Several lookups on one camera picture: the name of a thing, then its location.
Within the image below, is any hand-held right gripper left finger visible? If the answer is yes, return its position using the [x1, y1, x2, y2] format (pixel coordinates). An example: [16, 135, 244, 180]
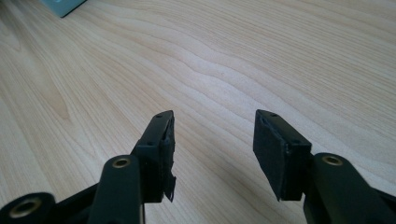
[88, 109, 177, 224]

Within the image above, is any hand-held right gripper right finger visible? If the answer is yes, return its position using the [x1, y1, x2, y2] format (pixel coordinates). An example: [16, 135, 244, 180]
[252, 108, 396, 224]

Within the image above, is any light blue plastic basket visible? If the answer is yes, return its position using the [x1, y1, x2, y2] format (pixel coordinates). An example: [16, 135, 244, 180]
[40, 0, 88, 19]

